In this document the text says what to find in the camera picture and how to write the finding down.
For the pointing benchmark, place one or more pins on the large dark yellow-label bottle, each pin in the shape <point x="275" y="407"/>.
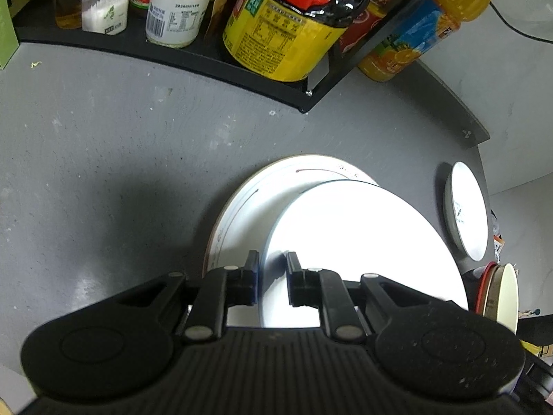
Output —
<point x="281" y="39"/>

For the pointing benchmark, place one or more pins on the large white plate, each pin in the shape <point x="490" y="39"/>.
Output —
<point x="259" y="194"/>

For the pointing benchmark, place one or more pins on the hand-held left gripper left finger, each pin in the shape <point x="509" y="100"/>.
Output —
<point x="255" y="286"/>

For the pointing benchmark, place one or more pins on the red can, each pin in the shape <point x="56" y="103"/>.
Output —
<point x="367" y="21"/>

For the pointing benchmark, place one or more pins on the red and black bowl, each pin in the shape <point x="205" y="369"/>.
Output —
<point x="483" y="287"/>

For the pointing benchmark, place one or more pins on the small white plastic bottle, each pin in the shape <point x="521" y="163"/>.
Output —
<point x="177" y="13"/>

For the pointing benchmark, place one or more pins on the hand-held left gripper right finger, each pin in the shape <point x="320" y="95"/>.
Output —
<point x="296" y="283"/>

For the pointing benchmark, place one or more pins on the orange juice bottle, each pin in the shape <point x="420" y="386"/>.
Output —
<point x="401" y="49"/>

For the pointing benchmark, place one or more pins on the cream bowl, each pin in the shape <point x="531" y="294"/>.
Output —
<point x="505" y="298"/>

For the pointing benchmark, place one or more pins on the deep white printed plate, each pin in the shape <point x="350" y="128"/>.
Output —
<point x="367" y="246"/>

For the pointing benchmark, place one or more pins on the small white printed plate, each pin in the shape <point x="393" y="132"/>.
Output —
<point x="468" y="212"/>

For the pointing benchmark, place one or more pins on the black metal rack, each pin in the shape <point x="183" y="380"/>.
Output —
<point x="216" y="65"/>

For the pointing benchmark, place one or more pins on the small clear salt jar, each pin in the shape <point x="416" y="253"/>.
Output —
<point x="106" y="13"/>

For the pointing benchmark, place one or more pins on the green drink carton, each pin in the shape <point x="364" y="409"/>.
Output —
<point x="6" y="30"/>

